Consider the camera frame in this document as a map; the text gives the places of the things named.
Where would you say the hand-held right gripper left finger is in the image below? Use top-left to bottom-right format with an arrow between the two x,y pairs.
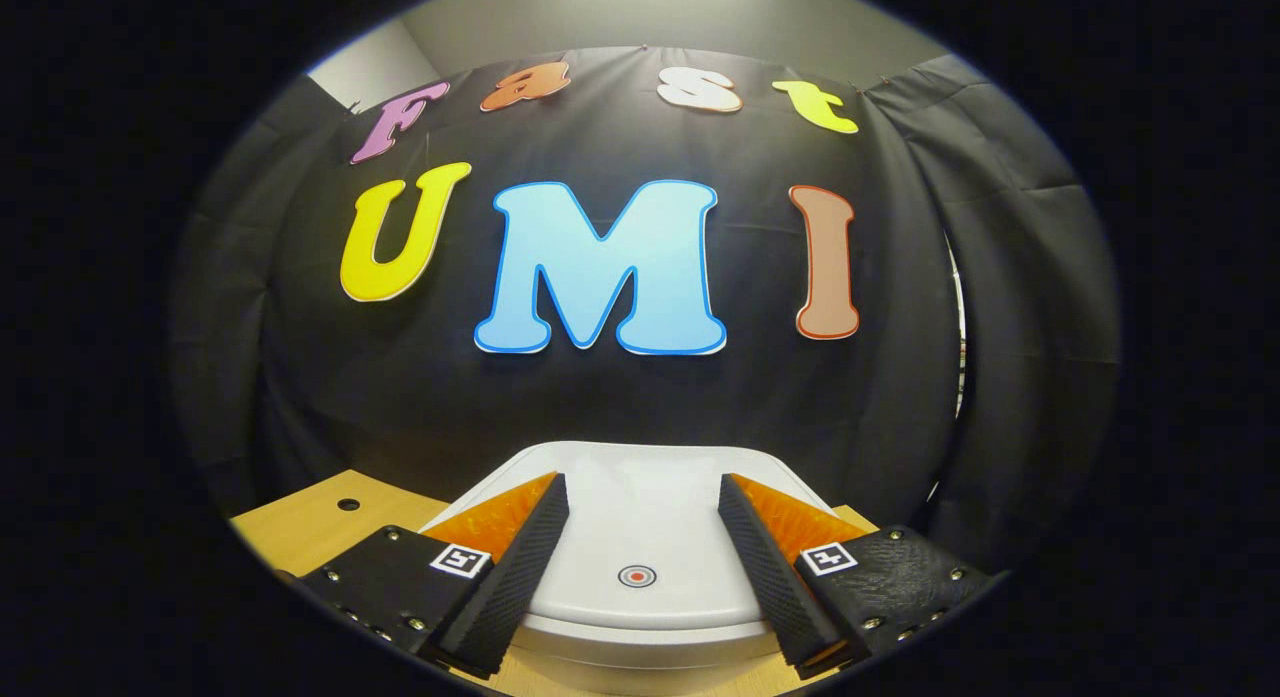
295,472 -> 571,680

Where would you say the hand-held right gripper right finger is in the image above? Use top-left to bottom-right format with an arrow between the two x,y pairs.
716,472 -> 1003,680

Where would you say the wooden desktop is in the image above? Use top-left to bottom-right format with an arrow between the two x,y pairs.
230,467 -> 881,697

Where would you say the white desktop garbage bin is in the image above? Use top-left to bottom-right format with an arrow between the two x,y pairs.
418,440 -> 881,696

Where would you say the black backdrop cloth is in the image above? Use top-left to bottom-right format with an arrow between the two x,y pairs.
170,45 -> 1119,573

